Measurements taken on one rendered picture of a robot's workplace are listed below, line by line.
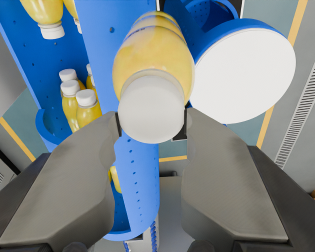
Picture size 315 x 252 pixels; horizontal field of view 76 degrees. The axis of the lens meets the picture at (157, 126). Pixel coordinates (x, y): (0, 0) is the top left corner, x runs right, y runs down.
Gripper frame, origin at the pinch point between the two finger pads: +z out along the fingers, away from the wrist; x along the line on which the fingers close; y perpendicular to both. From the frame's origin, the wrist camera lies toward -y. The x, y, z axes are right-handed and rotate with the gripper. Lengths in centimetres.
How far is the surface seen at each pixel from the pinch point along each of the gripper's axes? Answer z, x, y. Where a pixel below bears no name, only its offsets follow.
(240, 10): 131, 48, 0
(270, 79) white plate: 42, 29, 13
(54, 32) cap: 29.2, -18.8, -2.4
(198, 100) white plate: 41.5, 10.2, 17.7
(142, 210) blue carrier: 29, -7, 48
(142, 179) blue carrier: 26.9, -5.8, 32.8
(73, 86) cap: 31.5, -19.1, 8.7
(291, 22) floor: 150, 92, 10
